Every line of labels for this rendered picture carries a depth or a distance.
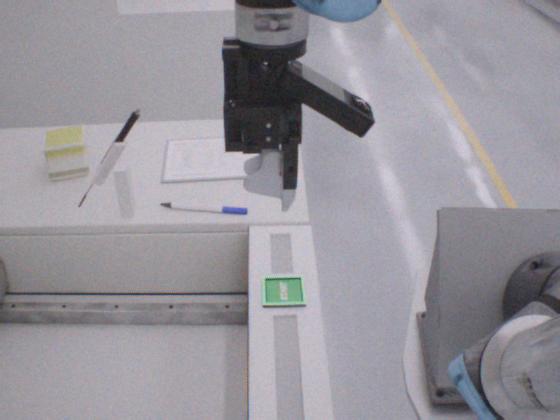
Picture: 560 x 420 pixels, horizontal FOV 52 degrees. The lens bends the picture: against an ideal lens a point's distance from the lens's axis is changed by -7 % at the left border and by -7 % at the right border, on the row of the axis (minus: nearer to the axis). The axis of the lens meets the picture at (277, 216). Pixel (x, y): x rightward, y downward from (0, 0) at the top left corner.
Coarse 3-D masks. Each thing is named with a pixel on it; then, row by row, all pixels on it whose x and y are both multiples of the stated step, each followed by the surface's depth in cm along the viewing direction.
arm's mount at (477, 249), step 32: (448, 224) 84; (480, 224) 84; (512, 224) 84; (544, 224) 83; (448, 256) 83; (480, 256) 83; (512, 256) 83; (448, 288) 82; (480, 288) 82; (448, 320) 82; (480, 320) 82; (448, 352) 81; (448, 384) 81
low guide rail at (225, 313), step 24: (0, 312) 94; (24, 312) 94; (48, 312) 94; (72, 312) 94; (96, 312) 94; (120, 312) 94; (144, 312) 94; (168, 312) 94; (192, 312) 94; (216, 312) 94; (240, 312) 95
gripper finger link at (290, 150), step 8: (296, 128) 64; (296, 136) 64; (288, 144) 64; (296, 144) 64; (288, 152) 64; (296, 152) 64; (288, 160) 65; (296, 160) 65; (288, 168) 66; (296, 168) 65; (288, 176) 67; (296, 176) 66; (288, 184) 68; (296, 184) 68
